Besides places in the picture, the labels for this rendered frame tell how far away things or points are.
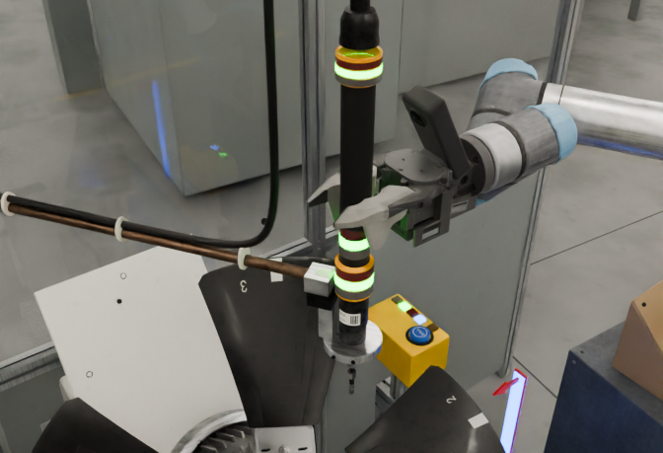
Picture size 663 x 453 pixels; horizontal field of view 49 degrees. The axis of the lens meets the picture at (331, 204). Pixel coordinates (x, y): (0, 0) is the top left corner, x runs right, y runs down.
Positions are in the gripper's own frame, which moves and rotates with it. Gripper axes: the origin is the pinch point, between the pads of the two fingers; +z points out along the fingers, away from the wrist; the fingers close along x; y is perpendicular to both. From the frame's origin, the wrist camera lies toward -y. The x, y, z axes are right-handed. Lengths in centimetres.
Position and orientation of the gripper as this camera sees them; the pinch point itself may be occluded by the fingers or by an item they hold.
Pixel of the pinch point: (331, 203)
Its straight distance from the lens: 73.4
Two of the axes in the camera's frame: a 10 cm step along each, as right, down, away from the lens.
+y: 0.0, 8.3, 5.5
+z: -8.1, 3.2, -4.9
